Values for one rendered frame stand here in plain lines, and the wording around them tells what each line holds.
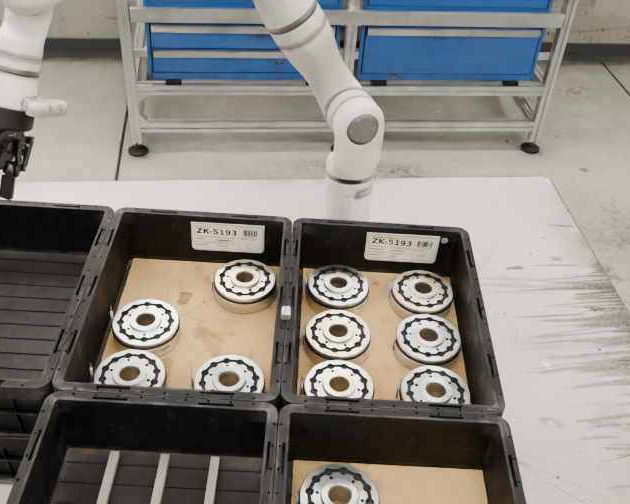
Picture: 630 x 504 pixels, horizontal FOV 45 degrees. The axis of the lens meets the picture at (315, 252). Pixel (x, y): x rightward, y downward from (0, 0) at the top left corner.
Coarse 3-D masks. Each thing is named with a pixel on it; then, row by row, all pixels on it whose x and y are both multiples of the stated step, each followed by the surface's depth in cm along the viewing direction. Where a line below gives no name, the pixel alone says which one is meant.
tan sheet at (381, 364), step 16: (304, 272) 134; (368, 272) 136; (304, 288) 131; (384, 288) 133; (304, 304) 128; (368, 304) 129; (384, 304) 129; (304, 320) 125; (368, 320) 126; (384, 320) 126; (400, 320) 127; (448, 320) 127; (384, 336) 124; (304, 352) 120; (384, 352) 121; (304, 368) 117; (368, 368) 118; (384, 368) 118; (400, 368) 119; (464, 368) 119; (384, 384) 116
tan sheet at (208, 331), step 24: (144, 264) 134; (168, 264) 134; (192, 264) 134; (216, 264) 135; (144, 288) 129; (168, 288) 129; (192, 288) 130; (192, 312) 125; (216, 312) 126; (264, 312) 126; (192, 336) 121; (216, 336) 121; (240, 336) 122; (264, 336) 122; (168, 360) 117; (192, 360) 117; (264, 360) 118; (168, 384) 113
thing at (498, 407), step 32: (320, 224) 129; (352, 224) 130; (384, 224) 130; (416, 224) 131; (288, 288) 116; (480, 288) 119; (288, 320) 111; (480, 320) 113; (288, 352) 107; (288, 384) 102
